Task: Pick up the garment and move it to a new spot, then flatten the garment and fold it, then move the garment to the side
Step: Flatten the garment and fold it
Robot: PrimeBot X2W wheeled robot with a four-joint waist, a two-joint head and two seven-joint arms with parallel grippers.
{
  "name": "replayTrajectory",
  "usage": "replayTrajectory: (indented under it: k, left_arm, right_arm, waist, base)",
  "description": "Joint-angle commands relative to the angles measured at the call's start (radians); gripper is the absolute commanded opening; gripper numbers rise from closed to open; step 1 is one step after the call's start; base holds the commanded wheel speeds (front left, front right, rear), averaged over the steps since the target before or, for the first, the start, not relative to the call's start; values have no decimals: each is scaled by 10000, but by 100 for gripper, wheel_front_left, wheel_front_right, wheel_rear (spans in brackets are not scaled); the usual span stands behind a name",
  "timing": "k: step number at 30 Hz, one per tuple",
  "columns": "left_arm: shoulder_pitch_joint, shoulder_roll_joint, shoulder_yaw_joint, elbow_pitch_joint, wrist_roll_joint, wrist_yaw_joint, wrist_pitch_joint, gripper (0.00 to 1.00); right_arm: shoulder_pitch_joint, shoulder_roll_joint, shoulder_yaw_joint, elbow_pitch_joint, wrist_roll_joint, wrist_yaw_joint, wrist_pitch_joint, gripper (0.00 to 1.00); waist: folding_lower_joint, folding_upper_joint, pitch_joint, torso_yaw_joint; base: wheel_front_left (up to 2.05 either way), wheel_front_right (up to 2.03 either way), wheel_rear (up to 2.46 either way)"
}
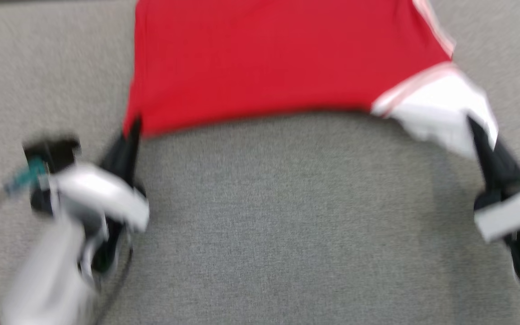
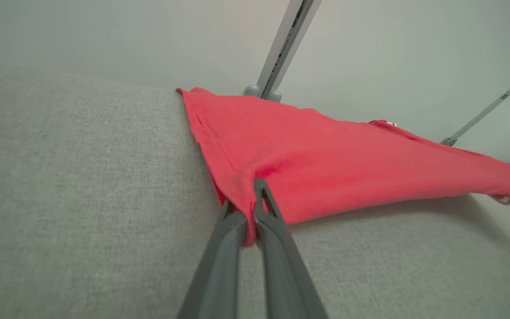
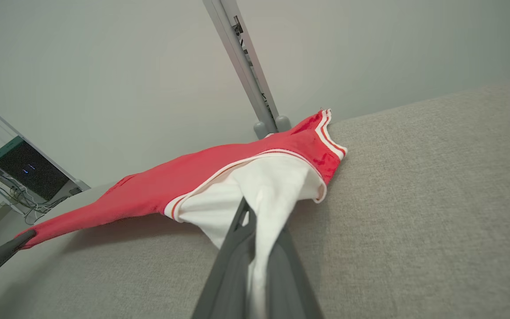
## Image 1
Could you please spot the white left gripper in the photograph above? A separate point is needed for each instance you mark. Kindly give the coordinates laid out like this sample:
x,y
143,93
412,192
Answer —
x,y
102,196

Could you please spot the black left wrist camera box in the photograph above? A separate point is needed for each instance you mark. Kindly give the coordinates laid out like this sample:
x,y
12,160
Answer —
x,y
52,155

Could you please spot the red white sports jersey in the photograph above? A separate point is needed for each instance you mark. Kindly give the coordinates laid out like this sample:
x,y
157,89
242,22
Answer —
x,y
264,58

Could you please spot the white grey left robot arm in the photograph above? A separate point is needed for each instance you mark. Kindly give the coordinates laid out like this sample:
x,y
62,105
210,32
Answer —
x,y
48,275

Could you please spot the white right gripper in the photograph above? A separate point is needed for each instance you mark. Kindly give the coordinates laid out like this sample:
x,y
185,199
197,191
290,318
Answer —
x,y
513,212

